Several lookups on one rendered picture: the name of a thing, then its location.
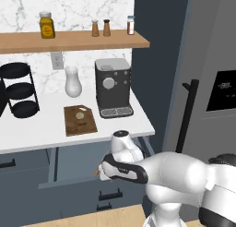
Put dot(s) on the brown shaker with grey top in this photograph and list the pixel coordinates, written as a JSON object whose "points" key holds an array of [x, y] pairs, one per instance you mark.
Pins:
{"points": [[95, 29]]}

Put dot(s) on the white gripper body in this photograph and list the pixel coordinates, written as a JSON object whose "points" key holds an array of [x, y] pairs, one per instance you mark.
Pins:
{"points": [[105, 174]]}

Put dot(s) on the grey wall outlet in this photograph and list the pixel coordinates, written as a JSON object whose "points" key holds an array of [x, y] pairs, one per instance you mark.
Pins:
{"points": [[57, 61]]}

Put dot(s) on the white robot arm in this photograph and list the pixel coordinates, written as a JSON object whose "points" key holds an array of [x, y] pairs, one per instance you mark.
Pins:
{"points": [[175, 175]]}

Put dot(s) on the yellow jar with silver lid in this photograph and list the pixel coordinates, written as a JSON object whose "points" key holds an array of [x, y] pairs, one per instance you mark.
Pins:
{"points": [[47, 27]]}

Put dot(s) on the open blue-grey drawer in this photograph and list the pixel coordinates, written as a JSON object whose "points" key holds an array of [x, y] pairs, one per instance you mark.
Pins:
{"points": [[76, 163]]}

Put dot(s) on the brown shaker with black top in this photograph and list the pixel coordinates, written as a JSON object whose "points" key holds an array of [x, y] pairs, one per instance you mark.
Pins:
{"points": [[106, 29]]}

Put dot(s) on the black three-tier stand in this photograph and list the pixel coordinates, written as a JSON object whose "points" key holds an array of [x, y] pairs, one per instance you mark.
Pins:
{"points": [[21, 109]]}

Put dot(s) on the brown wooden cutting board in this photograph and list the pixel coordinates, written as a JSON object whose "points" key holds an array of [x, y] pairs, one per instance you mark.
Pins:
{"points": [[80, 126]]}

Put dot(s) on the pale garlic bulb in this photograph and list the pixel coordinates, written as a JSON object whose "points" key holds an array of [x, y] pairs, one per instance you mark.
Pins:
{"points": [[80, 115]]}

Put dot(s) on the grey fridge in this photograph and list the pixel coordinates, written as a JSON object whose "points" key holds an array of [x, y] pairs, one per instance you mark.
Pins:
{"points": [[212, 52]]}

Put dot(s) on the blue-grey drawer front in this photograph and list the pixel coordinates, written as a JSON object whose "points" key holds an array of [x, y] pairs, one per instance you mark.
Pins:
{"points": [[76, 193], [27, 163], [80, 209]]}

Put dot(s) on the white vase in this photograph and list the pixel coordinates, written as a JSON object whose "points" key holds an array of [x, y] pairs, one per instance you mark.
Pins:
{"points": [[73, 86]]}

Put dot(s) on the wooden wall shelf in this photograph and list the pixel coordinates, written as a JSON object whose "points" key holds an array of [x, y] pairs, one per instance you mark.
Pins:
{"points": [[70, 41]]}

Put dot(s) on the dark grey coffee machine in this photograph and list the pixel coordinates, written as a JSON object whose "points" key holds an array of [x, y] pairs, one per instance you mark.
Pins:
{"points": [[112, 92]]}

